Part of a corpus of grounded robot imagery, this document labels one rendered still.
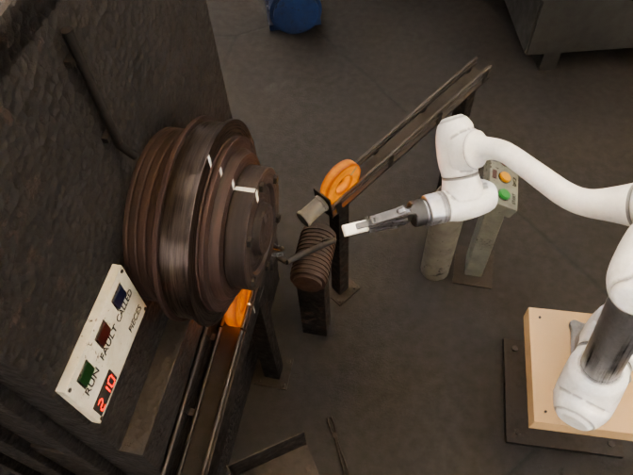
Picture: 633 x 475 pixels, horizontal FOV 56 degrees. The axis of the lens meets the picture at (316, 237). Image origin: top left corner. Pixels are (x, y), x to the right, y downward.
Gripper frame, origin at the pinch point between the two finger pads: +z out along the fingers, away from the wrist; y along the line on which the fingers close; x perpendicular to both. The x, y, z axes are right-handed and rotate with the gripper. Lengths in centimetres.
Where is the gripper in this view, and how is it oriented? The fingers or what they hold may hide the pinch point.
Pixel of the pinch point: (355, 228)
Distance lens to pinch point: 164.7
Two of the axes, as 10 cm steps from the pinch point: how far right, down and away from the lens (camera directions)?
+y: -0.7, 3.1, 9.5
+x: -2.7, -9.2, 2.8
